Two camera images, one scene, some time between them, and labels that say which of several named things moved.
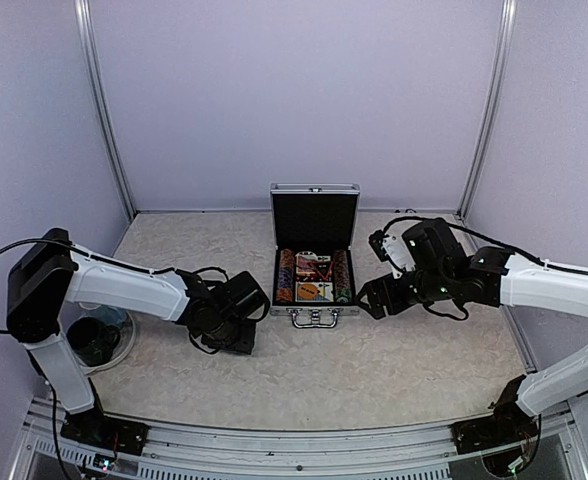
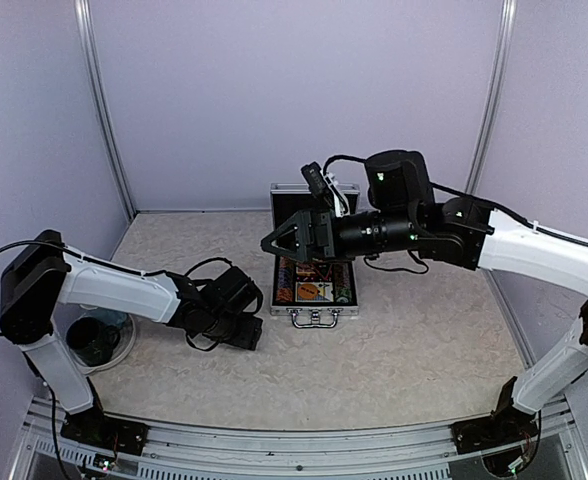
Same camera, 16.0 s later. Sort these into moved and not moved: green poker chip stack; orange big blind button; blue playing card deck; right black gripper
Moved: right black gripper
Not moved: blue playing card deck; orange big blind button; green poker chip stack
